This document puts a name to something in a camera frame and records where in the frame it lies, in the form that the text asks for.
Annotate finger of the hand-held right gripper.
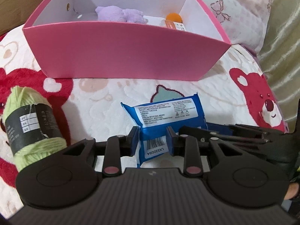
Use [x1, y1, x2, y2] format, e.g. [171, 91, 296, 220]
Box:
[179, 125, 268, 146]
[206, 122, 289, 140]

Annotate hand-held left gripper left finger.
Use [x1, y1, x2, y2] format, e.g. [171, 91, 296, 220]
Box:
[62, 126, 141, 178]

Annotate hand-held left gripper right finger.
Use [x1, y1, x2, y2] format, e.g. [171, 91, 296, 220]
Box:
[166, 126, 245, 177]

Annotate blue wet wipes packet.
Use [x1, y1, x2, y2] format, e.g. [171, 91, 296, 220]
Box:
[121, 94, 208, 168]

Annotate pink cardboard box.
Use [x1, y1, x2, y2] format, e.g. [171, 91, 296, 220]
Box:
[23, 0, 232, 82]

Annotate white bottle with orange label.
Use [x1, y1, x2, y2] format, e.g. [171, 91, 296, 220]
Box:
[162, 20, 188, 32]

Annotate orange makeup sponge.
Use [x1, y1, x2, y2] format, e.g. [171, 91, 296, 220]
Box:
[166, 13, 183, 24]

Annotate purple plush toy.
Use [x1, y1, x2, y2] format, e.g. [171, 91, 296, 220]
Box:
[95, 6, 148, 25]

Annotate person's right hand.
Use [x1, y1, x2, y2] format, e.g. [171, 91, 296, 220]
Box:
[287, 176, 300, 199]

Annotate bear printed blanket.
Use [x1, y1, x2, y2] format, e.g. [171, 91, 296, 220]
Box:
[0, 25, 290, 218]

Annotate green yarn ball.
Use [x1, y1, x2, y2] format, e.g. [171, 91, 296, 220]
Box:
[2, 86, 68, 172]

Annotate pale green satin cloth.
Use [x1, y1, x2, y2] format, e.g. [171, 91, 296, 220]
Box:
[258, 0, 300, 128]

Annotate pink floral pillow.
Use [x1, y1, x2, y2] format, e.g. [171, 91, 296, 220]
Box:
[187, 0, 280, 52]

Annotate brown pillow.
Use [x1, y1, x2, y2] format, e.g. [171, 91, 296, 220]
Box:
[0, 0, 65, 36]

